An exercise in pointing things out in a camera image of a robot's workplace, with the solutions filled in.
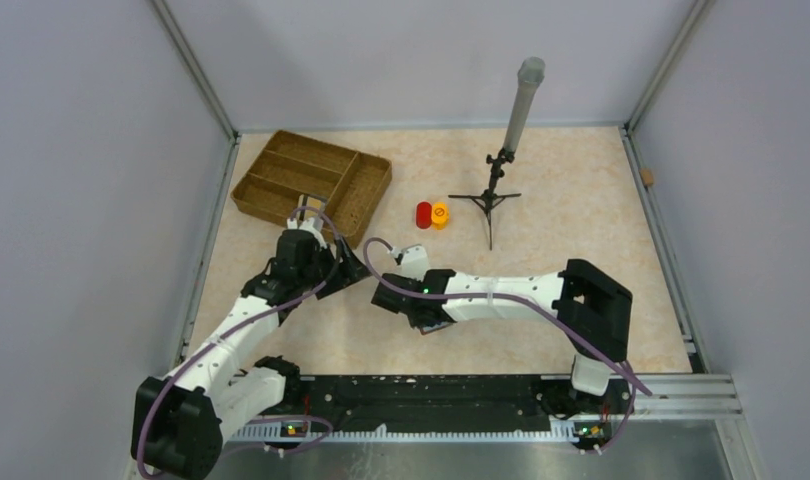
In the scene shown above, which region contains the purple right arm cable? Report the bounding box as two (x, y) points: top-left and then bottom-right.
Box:
(362, 237), (653, 399)

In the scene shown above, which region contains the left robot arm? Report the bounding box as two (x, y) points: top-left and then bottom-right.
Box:
(131, 205), (368, 479)

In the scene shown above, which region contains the brown leather card holder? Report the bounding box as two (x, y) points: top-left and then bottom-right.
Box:
(418, 322), (454, 335)

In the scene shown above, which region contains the black tripod stand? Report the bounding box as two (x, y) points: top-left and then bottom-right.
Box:
(448, 148), (522, 251)

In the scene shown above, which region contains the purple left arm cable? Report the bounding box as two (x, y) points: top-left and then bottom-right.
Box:
(135, 205), (343, 478)

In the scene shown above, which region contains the grey tube on stand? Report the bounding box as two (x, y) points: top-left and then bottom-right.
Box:
(502, 56), (545, 154)

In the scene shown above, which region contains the small wooden wall block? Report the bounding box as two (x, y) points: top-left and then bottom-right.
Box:
(639, 168), (655, 188)

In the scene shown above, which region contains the woven brown divided tray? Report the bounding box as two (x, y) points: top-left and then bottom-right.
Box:
(231, 130), (392, 249)

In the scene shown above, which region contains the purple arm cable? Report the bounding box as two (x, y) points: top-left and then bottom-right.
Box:
(135, 205), (343, 478)
(362, 237), (653, 399)

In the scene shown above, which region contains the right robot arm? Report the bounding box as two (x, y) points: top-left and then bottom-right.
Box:
(308, 208), (651, 412)

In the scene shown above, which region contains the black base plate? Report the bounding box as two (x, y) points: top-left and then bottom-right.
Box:
(263, 374), (631, 433)

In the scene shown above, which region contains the aluminium frame rail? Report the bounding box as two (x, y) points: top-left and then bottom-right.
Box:
(123, 374), (771, 480)

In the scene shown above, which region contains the orange cylinder button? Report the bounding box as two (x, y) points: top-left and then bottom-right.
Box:
(431, 202), (450, 230)

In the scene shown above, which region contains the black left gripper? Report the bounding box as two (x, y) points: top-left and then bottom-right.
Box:
(298, 235), (372, 299)

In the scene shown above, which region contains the red cylinder button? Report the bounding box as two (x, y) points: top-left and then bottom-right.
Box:
(415, 201), (433, 230)

